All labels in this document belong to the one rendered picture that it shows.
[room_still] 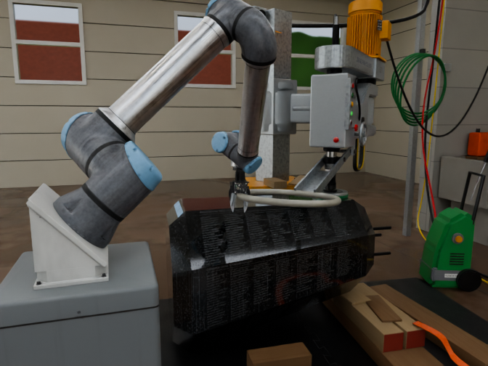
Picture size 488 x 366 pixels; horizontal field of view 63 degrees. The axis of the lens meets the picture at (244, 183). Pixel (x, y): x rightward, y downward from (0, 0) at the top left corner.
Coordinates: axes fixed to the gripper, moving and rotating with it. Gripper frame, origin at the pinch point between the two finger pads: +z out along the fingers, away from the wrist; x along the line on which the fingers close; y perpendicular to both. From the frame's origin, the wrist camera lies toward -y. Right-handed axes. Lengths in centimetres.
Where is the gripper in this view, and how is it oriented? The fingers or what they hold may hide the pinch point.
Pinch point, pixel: (238, 209)
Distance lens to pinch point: 190.0
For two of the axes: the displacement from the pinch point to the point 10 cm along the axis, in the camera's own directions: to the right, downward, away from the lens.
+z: -0.4, 9.9, 1.0
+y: 0.0, 1.0, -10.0
